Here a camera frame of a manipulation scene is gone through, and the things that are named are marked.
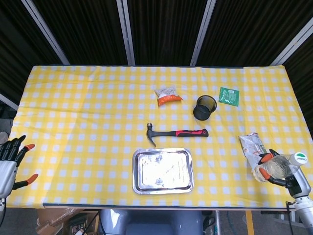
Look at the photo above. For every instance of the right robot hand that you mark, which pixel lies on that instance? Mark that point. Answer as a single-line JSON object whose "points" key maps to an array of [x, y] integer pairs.
{"points": [[300, 183]]}

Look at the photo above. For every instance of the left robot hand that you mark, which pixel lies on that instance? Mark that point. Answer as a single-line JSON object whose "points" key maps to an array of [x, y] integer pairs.
{"points": [[6, 171]]}

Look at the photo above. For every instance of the clear plastic bottle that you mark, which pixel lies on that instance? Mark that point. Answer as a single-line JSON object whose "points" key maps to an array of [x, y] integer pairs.
{"points": [[281, 167]]}

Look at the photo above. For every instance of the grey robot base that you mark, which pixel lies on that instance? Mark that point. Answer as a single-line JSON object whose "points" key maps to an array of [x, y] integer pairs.
{"points": [[151, 224]]}

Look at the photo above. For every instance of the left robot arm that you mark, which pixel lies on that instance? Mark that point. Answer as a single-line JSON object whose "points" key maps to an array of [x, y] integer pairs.
{"points": [[2, 205]]}

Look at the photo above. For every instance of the silver metal tray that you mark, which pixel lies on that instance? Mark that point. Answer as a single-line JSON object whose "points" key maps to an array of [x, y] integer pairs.
{"points": [[162, 171]]}

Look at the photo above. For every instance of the crumpled white snack bag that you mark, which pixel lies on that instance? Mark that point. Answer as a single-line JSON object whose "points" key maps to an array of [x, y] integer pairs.
{"points": [[252, 147]]}

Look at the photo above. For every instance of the brown cardboard box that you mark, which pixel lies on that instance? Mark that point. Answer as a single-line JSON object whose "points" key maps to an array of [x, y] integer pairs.
{"points": [[53, 220]]}

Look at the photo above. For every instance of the yellow white checked tablecloth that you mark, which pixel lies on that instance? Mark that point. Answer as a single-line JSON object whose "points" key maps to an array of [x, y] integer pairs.
{"points": [[73, 122]]}

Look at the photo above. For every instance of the metal table leg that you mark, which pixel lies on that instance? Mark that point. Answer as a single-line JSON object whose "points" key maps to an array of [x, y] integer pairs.
{"points": [[218, 222]]}

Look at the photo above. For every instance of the green sachet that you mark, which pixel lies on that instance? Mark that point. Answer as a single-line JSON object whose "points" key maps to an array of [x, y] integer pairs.
{"points": [[229, 96]]}

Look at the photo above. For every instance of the black mesh pen cup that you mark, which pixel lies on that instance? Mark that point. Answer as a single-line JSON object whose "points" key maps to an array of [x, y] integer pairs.
{"points": [[201, 113]]}

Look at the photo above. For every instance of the black red claw hammer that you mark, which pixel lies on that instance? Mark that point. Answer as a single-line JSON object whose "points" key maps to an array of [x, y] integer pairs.
{"points": [[171, 133]]}

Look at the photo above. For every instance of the orange white snack bag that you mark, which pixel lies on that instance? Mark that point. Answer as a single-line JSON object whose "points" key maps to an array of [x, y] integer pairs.
{"points": [[168, 99]]}

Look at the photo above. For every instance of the white partition post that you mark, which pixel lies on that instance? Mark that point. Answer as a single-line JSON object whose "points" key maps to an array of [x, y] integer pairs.
{"points": [[293, 44], [202, 33], [46, 33], [126, 33], [7, 100]]}

